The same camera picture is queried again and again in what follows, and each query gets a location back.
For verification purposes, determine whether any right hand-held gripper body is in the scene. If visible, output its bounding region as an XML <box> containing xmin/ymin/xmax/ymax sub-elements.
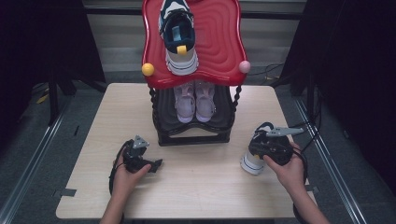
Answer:
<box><xmin>248</xmin><ymin>125</ymin><xmax>304</xmax><ymax>167</ymax></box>

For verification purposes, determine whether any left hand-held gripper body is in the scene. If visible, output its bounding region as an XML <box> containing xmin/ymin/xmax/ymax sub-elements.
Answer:
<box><xmin>122</xmin><ymin>133</ymin><xmax>150</xmax><ymax>175</ymax></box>

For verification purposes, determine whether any white and navy sneaker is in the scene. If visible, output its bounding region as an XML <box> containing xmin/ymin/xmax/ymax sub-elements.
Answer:
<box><xmin>158</xmin><ymin>0</ymin><xmax>200</xmax><ymax>77</ymax></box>
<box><xmin>239</xmin><ymin>121</ymin><xmax>276</xmax><ymax>176</ymax></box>

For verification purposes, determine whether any pair of pink sneakers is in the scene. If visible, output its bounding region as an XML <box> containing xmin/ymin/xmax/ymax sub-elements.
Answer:
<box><xmin>173</xmin><ymin>81</ymin><xmax>197</xmax><ymax>124</ymax></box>

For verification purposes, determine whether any red and black shoe rack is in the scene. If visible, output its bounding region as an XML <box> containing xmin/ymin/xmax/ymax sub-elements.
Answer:
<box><xmin>141</xmin><ymin>0</ymin><xmax>252</xmax><ymax>147</ymax></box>

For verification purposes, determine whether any person's left hand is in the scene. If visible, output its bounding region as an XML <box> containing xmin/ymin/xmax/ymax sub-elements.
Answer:
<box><xmin>111</xmin><ymin>154</ymin><xmax>153</xmax><ymax>195</ymax></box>

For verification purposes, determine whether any person's right hand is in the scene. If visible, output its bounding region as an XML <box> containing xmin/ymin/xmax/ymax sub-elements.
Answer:
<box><xmin>263</xmin><ymin>142</ymin><xmax>306</xmax><ymax>189</ymax></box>

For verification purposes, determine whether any black tape strip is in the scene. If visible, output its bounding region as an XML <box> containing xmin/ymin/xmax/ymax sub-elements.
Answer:
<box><xmin>52</xmin><ymin>187</ymin><xmax>78</xmax><ymax>199</ymax></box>
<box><xmin>305</xmin><ymin>184</ymin><xmax>321</xmax><ymax>196</ymax></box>

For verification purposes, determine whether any dark metal stand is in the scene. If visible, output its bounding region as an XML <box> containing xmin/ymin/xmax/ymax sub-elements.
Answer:
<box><xmin>46</xmin><ymin>73</ymin><xmax>62</xmax><ymax>127</ymax></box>

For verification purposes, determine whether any black curtain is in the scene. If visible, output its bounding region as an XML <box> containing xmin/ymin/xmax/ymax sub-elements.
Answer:
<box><xmin>270</xmin><ymin>0</ymin><xmax>396</xmax><ymax>190</ymax></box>
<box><xmin>0</xmin><ymin>0</ymin><xmax>107</xmax><ymax>129</ymax></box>

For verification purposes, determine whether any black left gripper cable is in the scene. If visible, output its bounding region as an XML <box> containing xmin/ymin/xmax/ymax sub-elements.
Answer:
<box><xmin>107</xmin><ymin>139</ymin><xmax>134</xmax><ymax>196</ymax></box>

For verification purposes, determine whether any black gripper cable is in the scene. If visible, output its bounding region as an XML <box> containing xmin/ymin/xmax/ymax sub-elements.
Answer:
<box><xmin>290</xmin><ymin>121</ymin><xmax>322</xmax><ymax>189</ymax></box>
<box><xmin>107</xmin><ymin>139</ymin><xmax>134</xmax><ymax>196</ymax></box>

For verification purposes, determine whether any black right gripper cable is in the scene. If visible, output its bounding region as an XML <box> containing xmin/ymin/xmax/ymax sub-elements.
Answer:
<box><xmin>290</xmin><ymin>121</ymin><xmax>322</xmax><ymax>189</ymax></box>

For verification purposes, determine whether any metal floor rail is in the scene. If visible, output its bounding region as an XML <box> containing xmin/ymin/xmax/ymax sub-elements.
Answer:
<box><xmin>292</xmin><ymin>97</ymin><xmax>370</xmax><ymax>224</ymax></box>
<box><xmin>0</xmin><ymin>102</ymin><xmax>75</xmax><ymax>224</ymax></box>

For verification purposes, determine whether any black floor cable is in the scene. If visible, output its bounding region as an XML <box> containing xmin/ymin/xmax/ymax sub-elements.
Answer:
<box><xmin>247</xmin><ymin>63</ymin><xmax>286</xmax><ymax>78</ymax></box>

